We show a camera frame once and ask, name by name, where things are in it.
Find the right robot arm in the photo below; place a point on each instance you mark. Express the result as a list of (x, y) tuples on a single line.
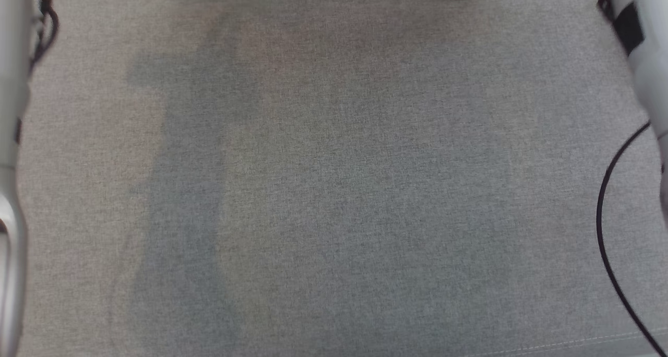
[(647, 59)]

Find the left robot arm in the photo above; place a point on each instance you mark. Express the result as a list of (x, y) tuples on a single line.
[(10, 85)]

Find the grey fabric sofa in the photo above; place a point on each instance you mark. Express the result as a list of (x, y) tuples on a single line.
[(339, 190)]

